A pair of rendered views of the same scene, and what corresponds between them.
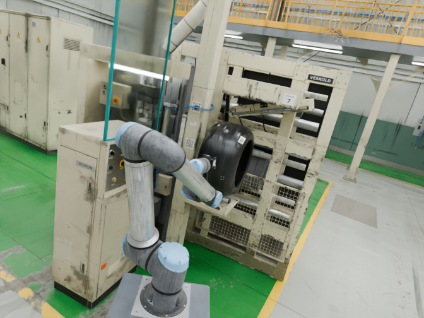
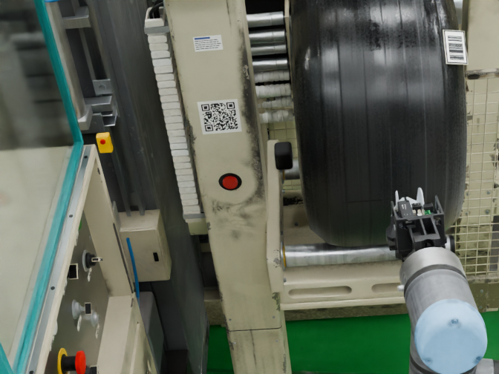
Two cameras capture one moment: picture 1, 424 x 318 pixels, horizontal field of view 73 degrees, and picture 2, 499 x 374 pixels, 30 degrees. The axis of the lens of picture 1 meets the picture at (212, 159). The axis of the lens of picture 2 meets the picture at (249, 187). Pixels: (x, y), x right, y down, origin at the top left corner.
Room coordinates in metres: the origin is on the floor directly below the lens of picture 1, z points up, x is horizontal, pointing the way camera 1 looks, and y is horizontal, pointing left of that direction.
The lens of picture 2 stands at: (0.74, 0.49, 2.22)
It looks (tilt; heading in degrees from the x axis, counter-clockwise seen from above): 39 degrees down; 347
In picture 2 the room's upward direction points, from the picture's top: 8 degrees counter-clockwise
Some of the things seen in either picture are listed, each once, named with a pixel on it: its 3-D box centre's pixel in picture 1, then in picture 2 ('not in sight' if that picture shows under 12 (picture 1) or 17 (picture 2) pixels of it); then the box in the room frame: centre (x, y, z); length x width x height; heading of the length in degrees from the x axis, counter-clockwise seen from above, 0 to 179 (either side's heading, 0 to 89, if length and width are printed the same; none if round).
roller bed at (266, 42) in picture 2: not in sight; (252, 59); (2.58, 0.01, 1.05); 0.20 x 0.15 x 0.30; 71
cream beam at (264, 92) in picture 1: (262, 91); not in sight; (2.38, -0.29, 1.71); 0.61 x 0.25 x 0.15; 71
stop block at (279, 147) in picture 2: not in sight; (284, 155); (2.30, 0.04, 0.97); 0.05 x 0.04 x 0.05; 161
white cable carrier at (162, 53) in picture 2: (181, 143); (178, 122); (2.21, 0.26, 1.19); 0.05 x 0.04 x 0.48; 161
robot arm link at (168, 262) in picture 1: (170, 265); not in sight; (1.13, 0.09, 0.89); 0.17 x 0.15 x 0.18; 62
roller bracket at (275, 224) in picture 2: not in sight; (276, 211); (2.21, 0.09, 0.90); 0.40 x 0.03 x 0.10; 161
